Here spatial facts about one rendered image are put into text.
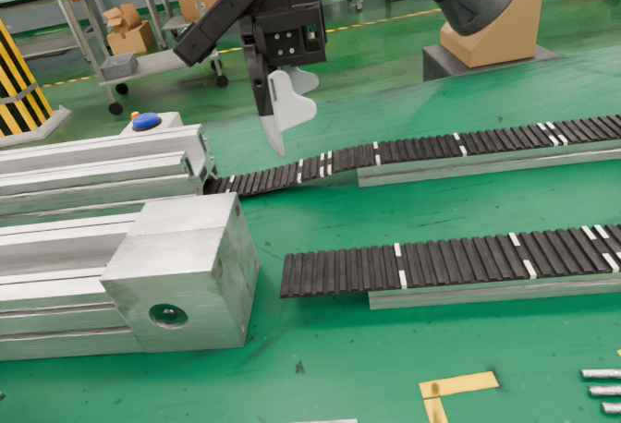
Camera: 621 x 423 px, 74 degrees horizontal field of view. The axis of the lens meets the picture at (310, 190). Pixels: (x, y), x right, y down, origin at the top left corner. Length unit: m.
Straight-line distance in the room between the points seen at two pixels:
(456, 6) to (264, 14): 0.50
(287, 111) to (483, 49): 0.50
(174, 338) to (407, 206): 0.28
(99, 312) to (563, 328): 0.37
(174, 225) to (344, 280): 0.15
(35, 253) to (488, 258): 0.42
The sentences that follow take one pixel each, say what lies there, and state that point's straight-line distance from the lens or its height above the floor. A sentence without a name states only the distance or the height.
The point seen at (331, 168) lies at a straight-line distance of 0.51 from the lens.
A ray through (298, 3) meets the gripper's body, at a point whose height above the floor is 1.00.
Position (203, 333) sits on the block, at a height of 0.80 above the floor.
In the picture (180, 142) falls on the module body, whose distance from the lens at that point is 0.57.
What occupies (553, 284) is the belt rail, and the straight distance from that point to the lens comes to 0.41.
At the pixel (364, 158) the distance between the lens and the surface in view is 0.52.
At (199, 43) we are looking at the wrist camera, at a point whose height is 0.98.
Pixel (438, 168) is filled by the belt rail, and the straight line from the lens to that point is 0.53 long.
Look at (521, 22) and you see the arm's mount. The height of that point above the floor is 0.85.
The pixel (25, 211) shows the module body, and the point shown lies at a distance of 0.64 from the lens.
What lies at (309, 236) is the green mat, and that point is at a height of 0.78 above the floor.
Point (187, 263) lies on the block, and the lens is 0.33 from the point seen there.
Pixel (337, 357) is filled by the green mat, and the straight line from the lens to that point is 0.36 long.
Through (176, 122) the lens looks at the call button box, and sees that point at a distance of 0.70.
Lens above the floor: 1.08
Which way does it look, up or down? 34 degrees down
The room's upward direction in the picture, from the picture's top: 12 degrees counter-clockwise
